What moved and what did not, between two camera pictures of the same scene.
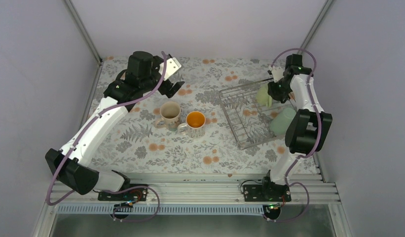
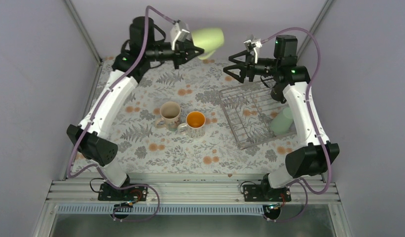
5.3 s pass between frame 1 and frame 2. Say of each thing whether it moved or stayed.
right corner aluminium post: stayed
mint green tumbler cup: stayed
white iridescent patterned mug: stayed
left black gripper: moved
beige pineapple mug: stayed
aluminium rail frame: stayed
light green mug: moved
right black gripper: moved
